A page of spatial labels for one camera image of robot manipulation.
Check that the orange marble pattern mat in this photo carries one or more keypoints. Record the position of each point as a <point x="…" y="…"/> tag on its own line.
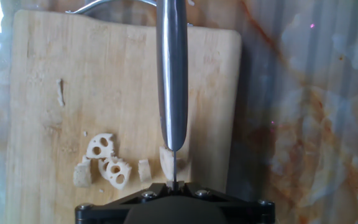
<point x="306" y="109"/>

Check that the thin pale peel sliver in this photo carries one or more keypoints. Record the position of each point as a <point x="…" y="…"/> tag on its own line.
<point x="60" y="93"/>

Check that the thick lotus root slice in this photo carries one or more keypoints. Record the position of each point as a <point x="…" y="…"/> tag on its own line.
<point x="145" y="170"/>

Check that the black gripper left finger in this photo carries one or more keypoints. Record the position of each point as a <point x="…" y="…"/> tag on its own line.
<point x="163" y="187"/>

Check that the steel kitchen cleaver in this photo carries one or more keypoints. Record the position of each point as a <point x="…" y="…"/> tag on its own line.
<point x="172" y="77"/>

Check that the wooden cutting board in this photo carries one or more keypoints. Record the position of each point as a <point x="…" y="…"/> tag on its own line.
<point x="104" y="62"/>

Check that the lotus root slice with holes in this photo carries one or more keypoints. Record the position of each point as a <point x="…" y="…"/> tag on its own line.
<point x="123" y="174"/>
<point x="102" y="151"/>

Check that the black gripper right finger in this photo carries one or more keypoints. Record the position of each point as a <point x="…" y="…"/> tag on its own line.
<point x="186" y="187"/>

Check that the peeled lotus root piece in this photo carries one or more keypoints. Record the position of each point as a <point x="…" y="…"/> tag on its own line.
<point x="166" y="163"/>

